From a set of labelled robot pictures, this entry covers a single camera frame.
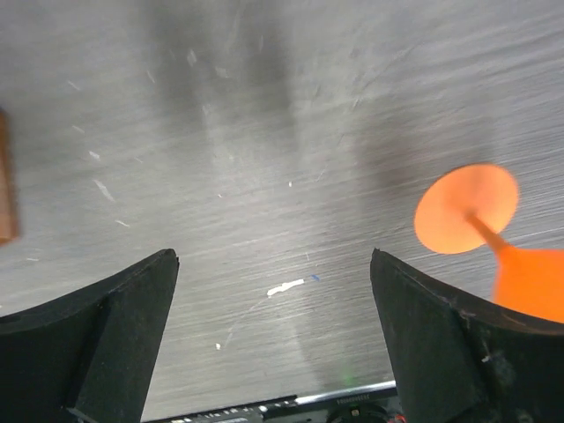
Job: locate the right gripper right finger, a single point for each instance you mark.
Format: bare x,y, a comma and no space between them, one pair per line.
459,358

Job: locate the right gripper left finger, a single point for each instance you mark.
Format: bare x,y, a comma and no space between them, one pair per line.
89,355

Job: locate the orange wine glass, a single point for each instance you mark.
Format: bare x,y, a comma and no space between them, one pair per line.
470,206

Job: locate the gold wire wine glass rack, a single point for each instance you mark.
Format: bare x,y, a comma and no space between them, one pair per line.
9,202

